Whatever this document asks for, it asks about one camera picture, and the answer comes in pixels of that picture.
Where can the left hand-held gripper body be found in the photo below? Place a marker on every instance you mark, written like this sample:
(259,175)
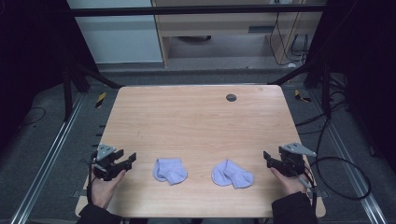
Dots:
(104,166)

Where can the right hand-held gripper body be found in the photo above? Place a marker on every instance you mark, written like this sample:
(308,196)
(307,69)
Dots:
(294,163)

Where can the light purple sock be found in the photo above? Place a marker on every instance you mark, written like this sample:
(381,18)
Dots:
(170,170)
(232,175)

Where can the person's right hand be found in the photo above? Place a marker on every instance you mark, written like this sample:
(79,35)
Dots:
(291,186)

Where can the person's left hand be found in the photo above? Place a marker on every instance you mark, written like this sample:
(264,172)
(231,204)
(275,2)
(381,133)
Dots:
(102,191)

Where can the yellow black striped tape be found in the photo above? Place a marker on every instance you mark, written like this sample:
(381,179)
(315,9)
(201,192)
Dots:
(301,97)
(100,99)

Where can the white cabinet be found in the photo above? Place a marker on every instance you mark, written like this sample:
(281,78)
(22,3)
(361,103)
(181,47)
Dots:
(118,40)

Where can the black curtain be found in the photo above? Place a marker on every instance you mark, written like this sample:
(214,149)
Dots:
(367,62)
(28,56)

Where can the light wooden desk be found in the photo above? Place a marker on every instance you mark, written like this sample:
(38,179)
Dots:
(218,25)

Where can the black horizontal crossbar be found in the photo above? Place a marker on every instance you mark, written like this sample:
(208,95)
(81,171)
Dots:
(193,10)

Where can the metal floor rail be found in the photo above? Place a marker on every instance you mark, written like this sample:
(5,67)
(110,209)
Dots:
(46,158)
(351,168)

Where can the black metal stand frame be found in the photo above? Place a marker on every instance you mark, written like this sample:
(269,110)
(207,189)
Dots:
(67,93)
(325,90)

